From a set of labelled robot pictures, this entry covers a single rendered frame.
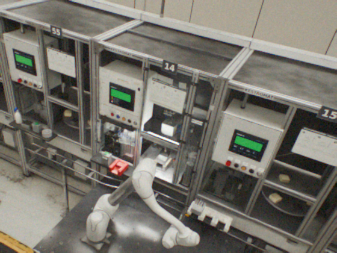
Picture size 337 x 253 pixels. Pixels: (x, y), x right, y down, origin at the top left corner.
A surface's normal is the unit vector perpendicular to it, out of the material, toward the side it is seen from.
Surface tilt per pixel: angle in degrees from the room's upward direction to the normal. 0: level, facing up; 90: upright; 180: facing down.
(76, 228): 0
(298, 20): 90
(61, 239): 0
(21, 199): 0
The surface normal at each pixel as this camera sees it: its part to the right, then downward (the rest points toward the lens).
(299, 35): -0.46, 0.50
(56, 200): 0.11, -0.79
